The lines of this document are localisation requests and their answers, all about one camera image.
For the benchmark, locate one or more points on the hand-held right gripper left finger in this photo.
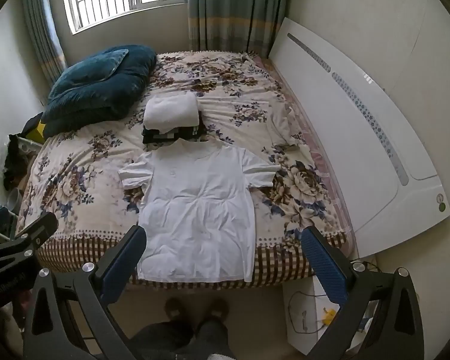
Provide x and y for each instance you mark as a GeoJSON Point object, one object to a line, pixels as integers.
{"type": "Point", "coordinates": [123, 266]}

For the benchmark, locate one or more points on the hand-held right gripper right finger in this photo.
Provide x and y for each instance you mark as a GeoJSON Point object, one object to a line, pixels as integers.
{"type": "Point", "coordinates": [322, 266]}

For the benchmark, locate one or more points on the white t-shirt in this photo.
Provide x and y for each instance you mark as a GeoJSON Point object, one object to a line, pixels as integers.
{"type": "Point", "coordinates": [195, 202]}

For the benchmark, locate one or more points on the dark clothes pile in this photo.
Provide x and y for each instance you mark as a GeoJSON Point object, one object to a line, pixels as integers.
{"type": "Point", "coordinates": [13, 161]}

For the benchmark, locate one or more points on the folded dark checkered clothes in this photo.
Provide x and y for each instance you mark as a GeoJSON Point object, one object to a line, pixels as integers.
{"type": "Point", "coordinates": [165, 137]}

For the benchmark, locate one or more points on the yellow plug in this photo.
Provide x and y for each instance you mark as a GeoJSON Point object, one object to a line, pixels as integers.
{"type": "Point", "coordinates": [330, 315]}

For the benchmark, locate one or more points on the person's left slipper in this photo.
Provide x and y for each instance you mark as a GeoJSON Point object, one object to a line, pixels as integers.
{"type": "Point", "coordinates": [174, 307]}

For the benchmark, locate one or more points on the person's slipper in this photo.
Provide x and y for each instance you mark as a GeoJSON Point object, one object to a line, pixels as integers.
{"type": "Point", "coordinates": [217, 307]}
{"type": "Point", "coordinates": [174, 307]}

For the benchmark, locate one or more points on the white bedside cabinet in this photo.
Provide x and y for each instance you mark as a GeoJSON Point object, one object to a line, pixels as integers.
{"type": "Point", "coordinates": [303, 341]}

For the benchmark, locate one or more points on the person's dark trouser legs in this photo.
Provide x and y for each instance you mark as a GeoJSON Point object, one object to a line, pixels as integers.
{"type": "Point", "coordinates": [180, 339]}

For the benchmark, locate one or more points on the person's right slipper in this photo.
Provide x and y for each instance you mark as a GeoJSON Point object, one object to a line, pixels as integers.
{"type": "Point", "coordinates": [217, 307]}

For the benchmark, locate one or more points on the white headboard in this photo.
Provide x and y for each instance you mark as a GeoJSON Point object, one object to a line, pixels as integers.
{"type": "Point", "coordinates": [360, 138]}

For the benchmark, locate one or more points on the teal quilt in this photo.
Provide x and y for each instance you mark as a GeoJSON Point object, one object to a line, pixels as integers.
{"type": "Point", "coordinates": [97, 82]}

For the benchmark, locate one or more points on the folded white garment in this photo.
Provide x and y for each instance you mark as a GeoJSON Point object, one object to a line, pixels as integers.
{"type": "Point", "coordinates": [170, 110]}

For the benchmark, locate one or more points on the floral bed sheet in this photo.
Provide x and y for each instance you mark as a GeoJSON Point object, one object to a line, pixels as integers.
{"type": "Point", "coordinates": [240, 93]}

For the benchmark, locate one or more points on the narrow green curtain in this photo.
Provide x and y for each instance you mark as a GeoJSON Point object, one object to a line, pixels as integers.
{"type": "Point", "coordinates": [41, 26]}

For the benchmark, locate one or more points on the wide green curtain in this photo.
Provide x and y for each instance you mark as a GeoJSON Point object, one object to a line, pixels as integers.
{"type": "Point", "coordinates": [240, 7]}

